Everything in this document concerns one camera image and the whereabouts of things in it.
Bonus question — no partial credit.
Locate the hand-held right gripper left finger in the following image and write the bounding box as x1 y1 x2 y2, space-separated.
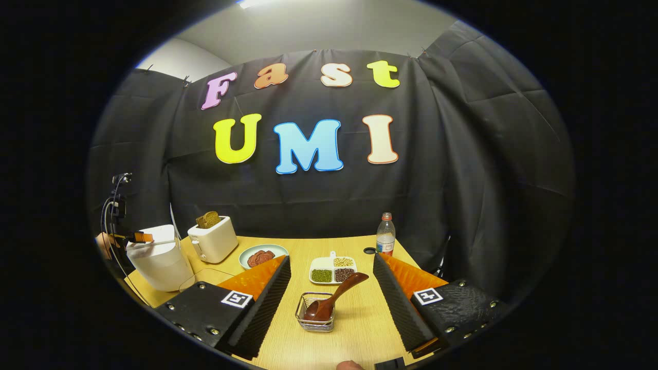
154 255 292 360

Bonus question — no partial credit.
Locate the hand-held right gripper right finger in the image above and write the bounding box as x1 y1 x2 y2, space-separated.
372 253 510 359

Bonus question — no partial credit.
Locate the white rice cooker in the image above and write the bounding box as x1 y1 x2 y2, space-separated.
126 225 195 293

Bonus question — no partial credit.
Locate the brown wooden spoon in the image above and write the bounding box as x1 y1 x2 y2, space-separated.
303 272 370 322

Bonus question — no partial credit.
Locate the sliced red meat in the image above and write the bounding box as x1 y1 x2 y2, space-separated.
247 250 276 268

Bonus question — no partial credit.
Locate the pale green plate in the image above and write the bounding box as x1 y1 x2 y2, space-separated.
239 244 289 270

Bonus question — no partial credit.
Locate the brown bread slice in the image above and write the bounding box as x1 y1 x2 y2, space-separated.
196 211 222 230

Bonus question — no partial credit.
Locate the white toaster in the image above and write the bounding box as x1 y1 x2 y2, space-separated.
188 216 239 264

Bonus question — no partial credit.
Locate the clear plastic water bottle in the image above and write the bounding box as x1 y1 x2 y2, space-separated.
376 212 396 256

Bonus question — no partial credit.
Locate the white divided dish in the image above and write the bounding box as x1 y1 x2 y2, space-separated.
309 251 358 286

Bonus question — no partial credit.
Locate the black backdrop cloth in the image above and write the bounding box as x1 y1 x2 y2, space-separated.
87 21 575 304

